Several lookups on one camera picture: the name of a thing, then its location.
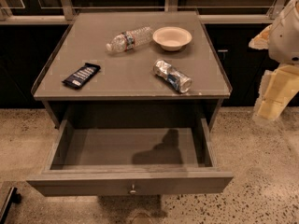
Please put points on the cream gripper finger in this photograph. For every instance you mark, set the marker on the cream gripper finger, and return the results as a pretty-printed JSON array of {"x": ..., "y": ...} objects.
[
  {"x": 276, "y": 90},
  {"x": 261, "y": 40}
]

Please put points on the silver blue redbull can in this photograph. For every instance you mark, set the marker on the silver blue redbull can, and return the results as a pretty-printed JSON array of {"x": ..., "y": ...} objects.
[{"x": 179, "y": 81}]

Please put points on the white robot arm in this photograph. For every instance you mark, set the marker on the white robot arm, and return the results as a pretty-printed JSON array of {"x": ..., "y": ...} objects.
[{"x": 284, "y": 35}]

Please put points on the metal drawer knob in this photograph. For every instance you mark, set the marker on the metal drawer knob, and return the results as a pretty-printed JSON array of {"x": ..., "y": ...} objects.
[{"x": 132, "y": 190}]

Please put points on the open grey top drawer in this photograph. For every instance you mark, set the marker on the open grey top drawer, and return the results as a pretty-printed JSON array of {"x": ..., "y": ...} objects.
[{"x": 97, "y": 159}]

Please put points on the white bowl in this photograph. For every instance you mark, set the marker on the white bowl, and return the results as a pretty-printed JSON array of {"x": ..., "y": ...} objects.
[{"x": 172, "y": 38}]

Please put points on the clear plastic water bottle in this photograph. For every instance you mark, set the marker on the clear plastic water bottle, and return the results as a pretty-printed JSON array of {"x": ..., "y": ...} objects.
[{"x": 130, "y": 39}]

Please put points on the grey cabinet table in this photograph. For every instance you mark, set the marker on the grey cabinet table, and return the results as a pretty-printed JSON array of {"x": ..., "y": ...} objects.
[{"x": 128, "y": 75}]

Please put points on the black object at floor edge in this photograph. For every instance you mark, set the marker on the black object at floor edge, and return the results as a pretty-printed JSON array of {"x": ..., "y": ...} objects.
[{"x": 13, "y": 196}]

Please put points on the metal railing frame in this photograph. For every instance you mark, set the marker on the metal railing frame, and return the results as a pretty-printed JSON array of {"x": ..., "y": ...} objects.
[{"x": 209, "y": 11}]

